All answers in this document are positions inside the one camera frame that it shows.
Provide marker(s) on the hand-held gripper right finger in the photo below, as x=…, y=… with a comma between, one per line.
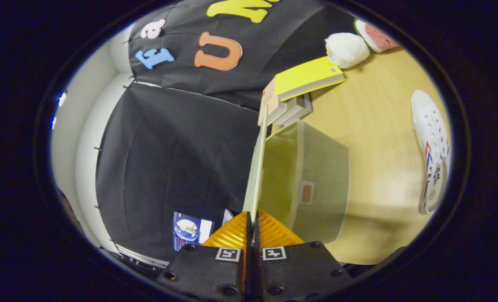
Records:
x=299, y=272

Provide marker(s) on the dark spine book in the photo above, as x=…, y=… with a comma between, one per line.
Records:
x=308, y=105
x=290, y=112

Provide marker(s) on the white canvas shoe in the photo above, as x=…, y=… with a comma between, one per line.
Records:
x=431, y=138

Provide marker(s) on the tan cover book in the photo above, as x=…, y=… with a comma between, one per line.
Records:
x=270, y=105

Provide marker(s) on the white duck plush toy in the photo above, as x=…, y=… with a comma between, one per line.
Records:
x=347, y=49

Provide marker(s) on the yellow cover book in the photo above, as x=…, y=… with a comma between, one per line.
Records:
x=307, y=75

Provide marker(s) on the watermelon slice plush toy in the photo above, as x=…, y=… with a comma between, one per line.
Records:
x=377, y=37

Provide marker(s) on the computer monitor screen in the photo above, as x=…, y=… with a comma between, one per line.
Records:
x=190, y=230

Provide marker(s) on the green fabric storage box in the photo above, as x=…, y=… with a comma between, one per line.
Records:
x=312, y=176

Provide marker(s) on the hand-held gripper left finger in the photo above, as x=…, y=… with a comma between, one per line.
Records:
x=207, y=272

